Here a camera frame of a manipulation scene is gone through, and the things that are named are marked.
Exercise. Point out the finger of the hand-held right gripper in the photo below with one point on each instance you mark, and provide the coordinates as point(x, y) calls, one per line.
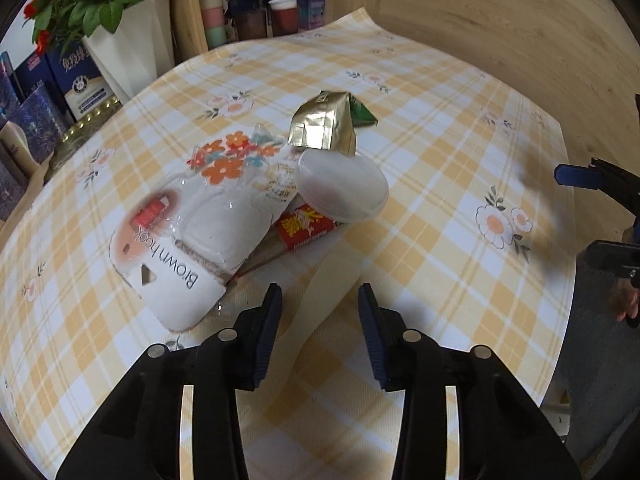
point(575, 176)
point(612, 256)

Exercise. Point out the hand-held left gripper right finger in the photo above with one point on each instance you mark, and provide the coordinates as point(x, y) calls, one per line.
point(371, 330)

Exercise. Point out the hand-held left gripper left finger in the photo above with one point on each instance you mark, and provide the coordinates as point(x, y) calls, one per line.
point(267, 330)

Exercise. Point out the person's right hand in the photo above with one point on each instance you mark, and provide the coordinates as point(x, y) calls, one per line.
point(627, 305)

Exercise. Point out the small red box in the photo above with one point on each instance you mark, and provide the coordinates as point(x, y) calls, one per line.
point(300, 227)

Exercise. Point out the white floral blister pack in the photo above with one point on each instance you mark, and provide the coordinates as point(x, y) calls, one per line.
point(215, 230)

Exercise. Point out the white round plastic lid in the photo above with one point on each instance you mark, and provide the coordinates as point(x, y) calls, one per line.
point(340, 185)

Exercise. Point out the yellow checked floral tablecloth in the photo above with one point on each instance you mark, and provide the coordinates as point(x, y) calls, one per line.
point(425, 160)

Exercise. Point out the gold foil packet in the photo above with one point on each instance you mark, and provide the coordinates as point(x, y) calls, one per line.
point(320, 120)

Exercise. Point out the green packet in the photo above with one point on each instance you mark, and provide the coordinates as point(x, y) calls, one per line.
point(361, 114)

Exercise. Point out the dark box with gold beads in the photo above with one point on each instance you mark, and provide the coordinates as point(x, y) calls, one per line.
point(82, 132)

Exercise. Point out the green cup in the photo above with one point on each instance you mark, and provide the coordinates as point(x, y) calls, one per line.
point(216, 37)

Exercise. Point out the dark jar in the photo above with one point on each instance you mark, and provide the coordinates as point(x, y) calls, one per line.
point(251, 25)

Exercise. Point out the beige bottle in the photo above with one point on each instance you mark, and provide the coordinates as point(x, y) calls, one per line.
point(17, 152)

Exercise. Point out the blue and white box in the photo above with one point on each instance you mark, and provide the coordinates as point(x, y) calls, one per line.
point(82, 85)

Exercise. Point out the small purple-blue box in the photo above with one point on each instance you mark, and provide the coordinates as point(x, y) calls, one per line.
point(311, 10)

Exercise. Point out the red cup with white lid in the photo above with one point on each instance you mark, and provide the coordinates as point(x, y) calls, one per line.
point(283, 17)

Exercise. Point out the white faceted vase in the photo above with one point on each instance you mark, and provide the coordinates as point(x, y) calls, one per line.
point(135, 45)

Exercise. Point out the pink cup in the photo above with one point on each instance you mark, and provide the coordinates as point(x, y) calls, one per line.
point(213, 17)

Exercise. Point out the red flower plant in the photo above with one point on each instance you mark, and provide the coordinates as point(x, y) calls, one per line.
point(90, 10)

